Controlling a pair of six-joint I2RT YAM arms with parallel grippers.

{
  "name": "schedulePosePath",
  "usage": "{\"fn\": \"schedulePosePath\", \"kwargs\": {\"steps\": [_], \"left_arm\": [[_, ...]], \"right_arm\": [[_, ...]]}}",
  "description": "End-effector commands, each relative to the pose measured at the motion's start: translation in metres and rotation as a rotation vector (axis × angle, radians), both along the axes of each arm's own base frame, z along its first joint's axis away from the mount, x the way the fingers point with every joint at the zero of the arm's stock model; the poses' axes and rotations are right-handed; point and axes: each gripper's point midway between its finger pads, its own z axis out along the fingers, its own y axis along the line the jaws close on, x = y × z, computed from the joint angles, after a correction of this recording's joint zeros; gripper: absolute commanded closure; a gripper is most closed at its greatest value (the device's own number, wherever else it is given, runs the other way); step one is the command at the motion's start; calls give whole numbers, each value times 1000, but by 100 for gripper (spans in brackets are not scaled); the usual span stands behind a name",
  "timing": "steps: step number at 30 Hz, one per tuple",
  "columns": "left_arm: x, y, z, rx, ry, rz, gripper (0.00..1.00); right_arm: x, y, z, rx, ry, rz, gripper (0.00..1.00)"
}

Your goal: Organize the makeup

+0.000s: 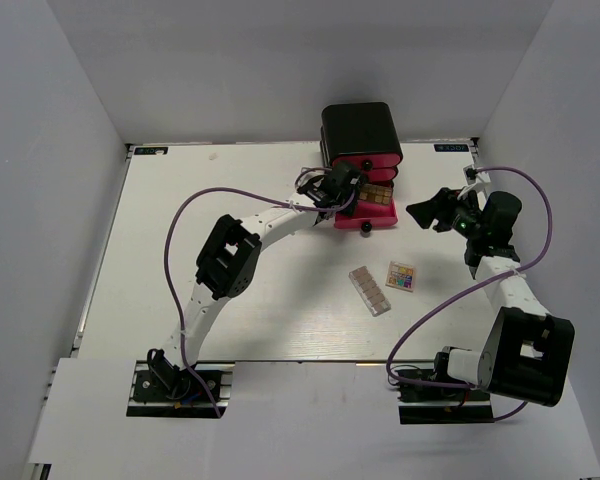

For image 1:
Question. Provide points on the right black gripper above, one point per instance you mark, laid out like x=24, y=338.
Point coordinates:
x=438, y=207

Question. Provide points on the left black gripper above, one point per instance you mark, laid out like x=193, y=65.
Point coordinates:
x=351, y=210

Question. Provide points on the pink drawer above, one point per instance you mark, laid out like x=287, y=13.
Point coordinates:
x=380, y=175
x=367, y=216
x=368, y=162

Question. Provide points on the pink top drawer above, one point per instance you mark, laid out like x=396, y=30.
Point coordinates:
x=368, y=162

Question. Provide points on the brown eyeshadow palette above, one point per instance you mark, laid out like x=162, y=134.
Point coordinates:
x=376, y=194

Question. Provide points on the pink bottom drawer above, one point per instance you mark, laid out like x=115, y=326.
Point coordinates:
x=367, y=216

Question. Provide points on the small colourful eyeshadow palette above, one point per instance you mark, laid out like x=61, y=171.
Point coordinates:
x=400, y=276

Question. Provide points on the clear nude eyeshadow palette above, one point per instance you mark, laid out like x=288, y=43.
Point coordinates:
x=369, y=291

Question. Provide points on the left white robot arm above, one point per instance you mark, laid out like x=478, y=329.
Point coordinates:
x=228, y=259

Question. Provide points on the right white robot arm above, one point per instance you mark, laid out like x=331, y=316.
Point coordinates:
x=527, y=352

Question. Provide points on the black drawer organizer case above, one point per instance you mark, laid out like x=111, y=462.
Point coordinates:
x=353, y=128

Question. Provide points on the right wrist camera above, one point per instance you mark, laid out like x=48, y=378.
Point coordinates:
x=477, y=181

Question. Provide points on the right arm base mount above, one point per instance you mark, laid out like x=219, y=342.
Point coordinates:
x=436, y=405

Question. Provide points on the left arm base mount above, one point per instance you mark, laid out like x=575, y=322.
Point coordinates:
x=149, y=398

